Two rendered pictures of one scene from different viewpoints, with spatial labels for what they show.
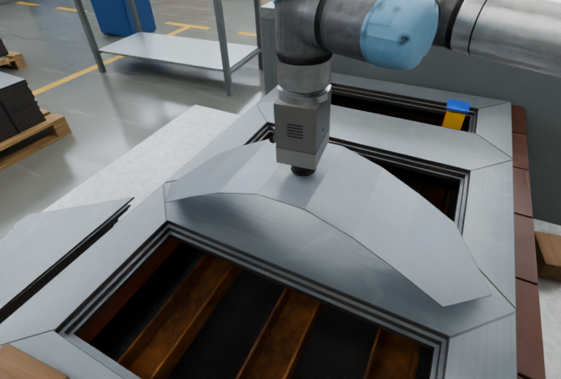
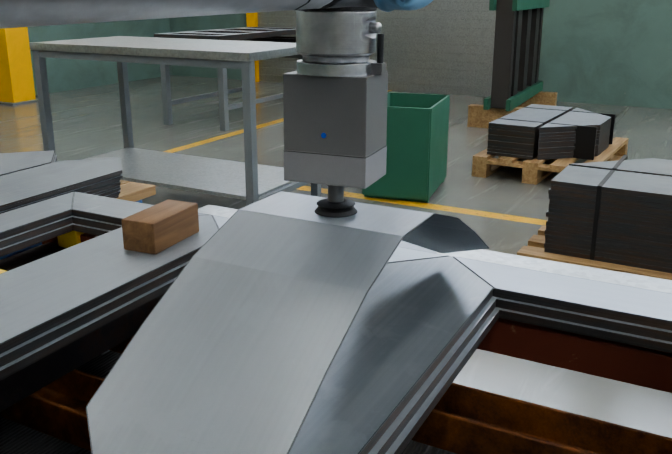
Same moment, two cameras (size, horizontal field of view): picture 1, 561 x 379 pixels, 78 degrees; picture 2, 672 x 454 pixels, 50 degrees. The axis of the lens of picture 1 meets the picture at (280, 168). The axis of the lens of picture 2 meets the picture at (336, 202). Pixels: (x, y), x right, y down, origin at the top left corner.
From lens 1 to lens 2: 88 cm
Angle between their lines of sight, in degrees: 80
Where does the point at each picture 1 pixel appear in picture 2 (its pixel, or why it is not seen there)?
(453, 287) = (119, 438)
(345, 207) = (249, 246)
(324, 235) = (330, 383)
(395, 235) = (207, 318)
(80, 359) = (185, 250)
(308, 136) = (288, 119)
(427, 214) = (276, 388)
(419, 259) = (168, 363)
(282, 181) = (304, 201)
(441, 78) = not seen: outside the picture
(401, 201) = (288, 329)
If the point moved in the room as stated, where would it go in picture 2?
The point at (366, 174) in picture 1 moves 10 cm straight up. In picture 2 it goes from (335, 269) to (335, 156)
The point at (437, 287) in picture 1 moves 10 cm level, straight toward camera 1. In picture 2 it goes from (118, 399) to (48, 361)
